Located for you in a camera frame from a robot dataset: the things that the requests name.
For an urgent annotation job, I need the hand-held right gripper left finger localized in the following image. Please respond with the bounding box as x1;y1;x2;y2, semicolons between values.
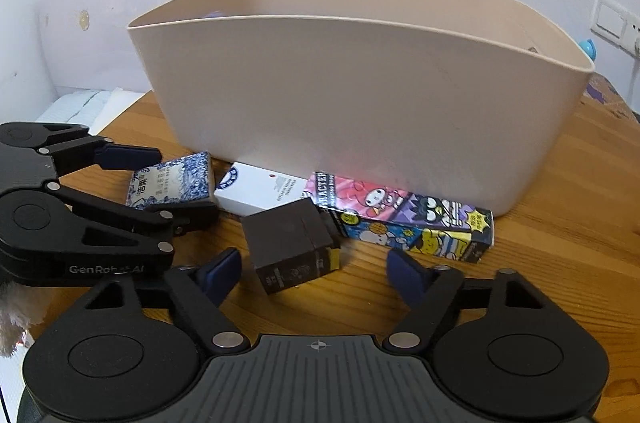
86;246;252;352

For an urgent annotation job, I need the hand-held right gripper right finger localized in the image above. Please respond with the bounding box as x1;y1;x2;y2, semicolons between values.
381;248;554;350

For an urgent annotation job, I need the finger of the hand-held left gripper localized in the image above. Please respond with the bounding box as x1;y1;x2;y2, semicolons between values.
45;180;220;265
36;122;162;172

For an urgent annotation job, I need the blue white patterned box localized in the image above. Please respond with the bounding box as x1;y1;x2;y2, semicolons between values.
126;151;217;209

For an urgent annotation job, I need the dark brown box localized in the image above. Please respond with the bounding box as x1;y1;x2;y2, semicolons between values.
241;198;343;296

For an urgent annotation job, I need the beige plastic storage bin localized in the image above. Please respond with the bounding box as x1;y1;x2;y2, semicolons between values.
126;0;596;219

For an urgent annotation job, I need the white paper sheet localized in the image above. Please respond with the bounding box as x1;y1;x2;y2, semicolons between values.
92;86;152;137

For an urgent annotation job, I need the cartoon printed long box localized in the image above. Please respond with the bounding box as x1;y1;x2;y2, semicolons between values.
304;170;495;265

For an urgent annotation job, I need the white box with round logo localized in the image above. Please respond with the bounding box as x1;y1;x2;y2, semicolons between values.
214;162;314;217

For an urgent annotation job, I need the purple printed cardboard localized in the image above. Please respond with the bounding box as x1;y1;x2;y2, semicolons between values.
582;72;640;125

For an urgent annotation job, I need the white wall switch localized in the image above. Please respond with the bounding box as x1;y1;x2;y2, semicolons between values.
591;0;632;49

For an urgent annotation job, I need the white wall socket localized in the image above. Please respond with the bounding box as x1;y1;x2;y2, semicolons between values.
626;14;640;56

